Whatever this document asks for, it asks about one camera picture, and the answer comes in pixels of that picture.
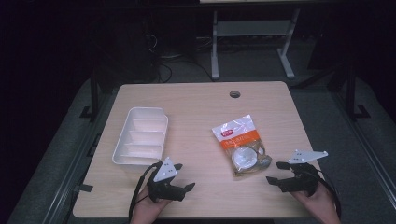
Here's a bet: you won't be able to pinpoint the black table bracket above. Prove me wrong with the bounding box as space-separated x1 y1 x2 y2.
86 133 103 158
74 183 94 193

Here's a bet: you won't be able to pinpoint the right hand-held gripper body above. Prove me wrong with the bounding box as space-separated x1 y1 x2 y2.
277 149 329 198

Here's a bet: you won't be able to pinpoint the person's left hand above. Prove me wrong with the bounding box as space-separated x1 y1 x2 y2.
130 186 173 224

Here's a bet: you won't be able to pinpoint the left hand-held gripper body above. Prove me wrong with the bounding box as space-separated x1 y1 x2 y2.
146 156 188 203

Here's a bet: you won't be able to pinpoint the person's right hand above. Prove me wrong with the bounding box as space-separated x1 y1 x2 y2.
289 181 342 224

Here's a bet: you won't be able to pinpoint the white metal stand frame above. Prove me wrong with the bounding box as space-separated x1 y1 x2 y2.
210 8 302 81

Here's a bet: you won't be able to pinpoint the white divided plastic tray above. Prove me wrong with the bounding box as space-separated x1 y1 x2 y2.
111 106 170 167

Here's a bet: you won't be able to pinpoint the black metal stand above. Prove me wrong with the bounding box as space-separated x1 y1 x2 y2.
337 61 372 123
78 69 101 123

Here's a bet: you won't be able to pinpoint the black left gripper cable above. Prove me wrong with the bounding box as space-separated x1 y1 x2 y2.
128 161 163 222

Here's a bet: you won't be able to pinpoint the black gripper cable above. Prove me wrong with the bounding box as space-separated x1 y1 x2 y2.
316 169 343 219
128 161 163 222

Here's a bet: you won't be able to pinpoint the clear orange snack packet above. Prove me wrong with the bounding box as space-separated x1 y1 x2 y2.
211 114 273 177

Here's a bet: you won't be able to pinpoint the black floor cables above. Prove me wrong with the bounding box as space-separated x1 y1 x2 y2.
145 32 216 84

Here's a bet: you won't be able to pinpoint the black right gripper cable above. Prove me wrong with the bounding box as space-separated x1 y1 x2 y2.
316 169 343 219

